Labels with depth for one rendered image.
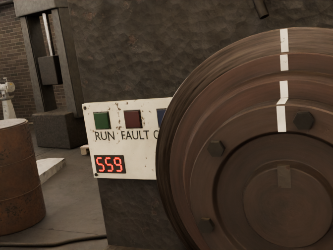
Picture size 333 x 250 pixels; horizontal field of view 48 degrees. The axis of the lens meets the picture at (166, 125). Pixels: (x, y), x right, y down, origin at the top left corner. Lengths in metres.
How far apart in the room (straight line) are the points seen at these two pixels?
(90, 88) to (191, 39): 0.27
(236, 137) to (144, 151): 0.35
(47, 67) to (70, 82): 0.52
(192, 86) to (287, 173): 0.21
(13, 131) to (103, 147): 2.44
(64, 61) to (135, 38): 5.14
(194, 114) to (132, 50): 0.28
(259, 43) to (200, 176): 0.21
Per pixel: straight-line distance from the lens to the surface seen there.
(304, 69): 0.56
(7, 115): 9.27
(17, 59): 9.36
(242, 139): 0.52
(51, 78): 6.21
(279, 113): 0.51
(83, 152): 5.48
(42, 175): 4.61
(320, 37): 0.58
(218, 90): 0.59
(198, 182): 0.56
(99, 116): 0.87
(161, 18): 0.80
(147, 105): 0.80
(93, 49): 0.88
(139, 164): 0.85
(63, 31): 5.94
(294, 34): 0.58
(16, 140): 3.31
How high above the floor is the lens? 1.34
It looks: 11 degrees down
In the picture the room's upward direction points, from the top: 7 degrees counter-clockwise
